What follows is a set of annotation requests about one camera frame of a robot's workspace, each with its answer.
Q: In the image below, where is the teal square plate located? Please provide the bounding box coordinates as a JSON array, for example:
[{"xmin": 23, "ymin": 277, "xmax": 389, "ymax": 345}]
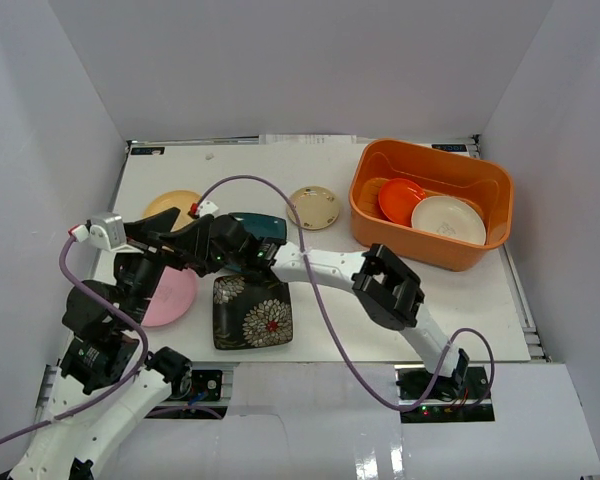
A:
[{"xmin": 230, "ymin": 212, "xmax": 287, "ymax": 244}]

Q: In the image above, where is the small orange plate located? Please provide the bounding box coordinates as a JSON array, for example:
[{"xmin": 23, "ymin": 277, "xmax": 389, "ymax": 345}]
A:
[{"xmin": 378, "ymin": 178, "xmax": 427, "ymax": 226}]

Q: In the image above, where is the cream round plate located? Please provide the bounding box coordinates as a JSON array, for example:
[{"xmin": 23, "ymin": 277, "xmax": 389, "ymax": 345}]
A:
[{"xmin": 411, "ymin": 196, "xmax": 486, "ymax": 245}]

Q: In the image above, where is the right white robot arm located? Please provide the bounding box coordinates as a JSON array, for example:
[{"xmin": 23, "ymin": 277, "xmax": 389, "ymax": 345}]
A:
[{"xmin": 143, "ymin": 208, "xmax": 469, "ymax": 399}]

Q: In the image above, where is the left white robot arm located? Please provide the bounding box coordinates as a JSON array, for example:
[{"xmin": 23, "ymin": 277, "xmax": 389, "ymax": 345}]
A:
[{"xmin": 1, "ymin": 208, "xmax": 192, "ymax": 479}]

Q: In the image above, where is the orange plastic bin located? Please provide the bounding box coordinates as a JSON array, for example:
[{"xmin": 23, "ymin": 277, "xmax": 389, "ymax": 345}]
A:
[{"xmin": 349, "ymin": 139, "xmax": 514, "ymax": 272}]

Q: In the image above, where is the yellow round plate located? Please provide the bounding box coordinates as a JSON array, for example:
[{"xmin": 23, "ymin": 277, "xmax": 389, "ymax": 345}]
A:
[{"xmin": 142, "ymin": 190, "xmax": 201, "ymax": 231}]

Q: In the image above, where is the pink round plate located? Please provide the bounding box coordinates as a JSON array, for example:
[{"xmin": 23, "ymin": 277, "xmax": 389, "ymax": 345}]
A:
[{"xmin": 141, "ymin": 267, "xmax": 198, "ymax": 328}]

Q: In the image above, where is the black floral square plate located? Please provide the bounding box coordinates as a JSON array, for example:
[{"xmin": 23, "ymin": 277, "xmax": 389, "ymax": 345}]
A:
[{"xmin": 212, "ymin": 274, "xmax": 294, "ymax": 351}]

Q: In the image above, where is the small beige patterned plate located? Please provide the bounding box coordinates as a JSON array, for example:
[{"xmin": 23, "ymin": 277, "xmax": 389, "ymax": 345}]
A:
[{"xmin": 290, "ymin": 186, "xmax": 341, "ymax": 231}]

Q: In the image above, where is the right black table label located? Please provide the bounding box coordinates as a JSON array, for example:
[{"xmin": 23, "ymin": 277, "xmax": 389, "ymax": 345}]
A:
[{"xmin": 431, "ymin": 143, "xmax": 468, "ymax": 153}]

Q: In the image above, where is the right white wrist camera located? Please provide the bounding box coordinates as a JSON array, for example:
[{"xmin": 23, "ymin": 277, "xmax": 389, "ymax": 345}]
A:
[{"xmin": 188, "ymin": 200, "xmax": 219, "ymax": 219}]

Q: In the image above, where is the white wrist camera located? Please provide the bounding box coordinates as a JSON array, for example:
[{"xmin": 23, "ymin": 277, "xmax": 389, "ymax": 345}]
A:
[
  {"xmin": 68, "ymin": 212, "xmax": 139, "ymax": 254},
  {"xmin": 188, "ymin": 200, "xmax": 219, "ymax": 219}
]

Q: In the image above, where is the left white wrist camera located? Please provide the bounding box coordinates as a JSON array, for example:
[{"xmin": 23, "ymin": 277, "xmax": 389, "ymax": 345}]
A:
[{"xmin": 68, "ymin": 212, "xmax": 139, "ymax": 254}]

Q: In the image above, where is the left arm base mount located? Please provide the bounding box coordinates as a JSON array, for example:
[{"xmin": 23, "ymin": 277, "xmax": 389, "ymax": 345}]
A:
[{"xmin": 147, "ymin": 369, "xmax": 227, "ymax": 420}]

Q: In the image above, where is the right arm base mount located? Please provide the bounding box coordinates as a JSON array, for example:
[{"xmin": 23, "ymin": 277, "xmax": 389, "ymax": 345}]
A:
[{"xmin": 396, "ymin": 366, "xmax": 495, "ymax": 425}]

